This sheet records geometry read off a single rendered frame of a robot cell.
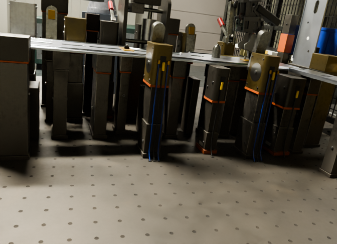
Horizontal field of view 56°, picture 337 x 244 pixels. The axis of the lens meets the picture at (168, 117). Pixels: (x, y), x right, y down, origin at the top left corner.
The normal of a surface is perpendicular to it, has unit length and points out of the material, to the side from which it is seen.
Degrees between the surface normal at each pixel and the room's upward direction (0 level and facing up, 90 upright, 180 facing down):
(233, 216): 0
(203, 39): 90
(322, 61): 90
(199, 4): 90
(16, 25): 90
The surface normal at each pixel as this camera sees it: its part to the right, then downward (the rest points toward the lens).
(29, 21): 0.32, 0.32
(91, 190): 0.12, -0.95
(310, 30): -0.94, -0.01
